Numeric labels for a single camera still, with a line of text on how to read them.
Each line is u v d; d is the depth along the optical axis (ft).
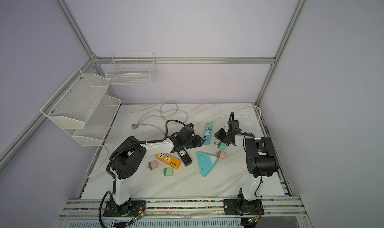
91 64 2.95
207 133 3.31
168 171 2.76
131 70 3.15
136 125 3.45
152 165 2.77
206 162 2.83
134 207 2.41
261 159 1.63
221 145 3.11
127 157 1.74
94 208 2.45
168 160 2.88
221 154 2.97
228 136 2.89
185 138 2.46
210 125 3.26
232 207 2.40
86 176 2.81
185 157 2.91
